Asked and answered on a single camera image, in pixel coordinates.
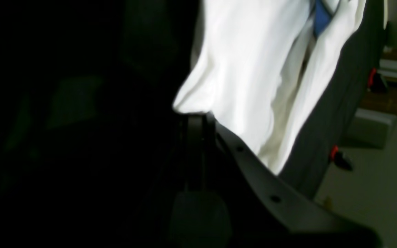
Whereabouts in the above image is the black table cloth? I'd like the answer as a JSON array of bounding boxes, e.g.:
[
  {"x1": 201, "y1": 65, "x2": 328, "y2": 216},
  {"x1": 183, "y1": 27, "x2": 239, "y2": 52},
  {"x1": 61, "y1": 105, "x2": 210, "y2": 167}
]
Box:
[{"x1": 279, "y1": 0, "x2": 386, "y2": 199}]

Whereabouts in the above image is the white printed t-shirt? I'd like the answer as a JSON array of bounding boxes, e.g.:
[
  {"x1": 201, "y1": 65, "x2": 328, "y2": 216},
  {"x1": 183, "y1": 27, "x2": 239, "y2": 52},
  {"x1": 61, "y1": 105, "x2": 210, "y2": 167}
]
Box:
[{"x1": 172, "y1": 0, "x2": 367, "y2": 175}]

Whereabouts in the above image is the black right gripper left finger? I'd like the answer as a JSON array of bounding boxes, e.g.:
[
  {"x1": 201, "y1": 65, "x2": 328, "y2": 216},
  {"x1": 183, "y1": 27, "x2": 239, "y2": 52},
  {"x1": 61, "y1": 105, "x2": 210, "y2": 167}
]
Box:
[{"x1": 170, "y1": 114, "x2": 232, "y2": 248}]

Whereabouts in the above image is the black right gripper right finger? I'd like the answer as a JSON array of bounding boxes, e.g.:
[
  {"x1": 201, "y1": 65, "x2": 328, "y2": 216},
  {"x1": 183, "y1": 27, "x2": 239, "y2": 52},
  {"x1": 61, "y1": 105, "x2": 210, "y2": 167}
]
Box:
[{"x1": 203, "y1": 113, "x2": 381, "y2": 248}]

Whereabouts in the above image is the red blue clamp bottom right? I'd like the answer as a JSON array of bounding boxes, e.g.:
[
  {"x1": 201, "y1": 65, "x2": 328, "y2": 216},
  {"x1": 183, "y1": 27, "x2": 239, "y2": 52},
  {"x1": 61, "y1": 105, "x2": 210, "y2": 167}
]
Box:
[{"x1": 329, "y1": 145, "x2": 354, "y2": 172}]

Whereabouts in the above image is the red clamp top right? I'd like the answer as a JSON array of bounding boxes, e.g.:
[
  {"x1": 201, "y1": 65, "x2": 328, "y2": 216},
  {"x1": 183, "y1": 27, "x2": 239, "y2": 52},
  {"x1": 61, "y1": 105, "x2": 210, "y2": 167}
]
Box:
[{"x1": 367, "y1": 68, "x2": 388, "y2": 94}]

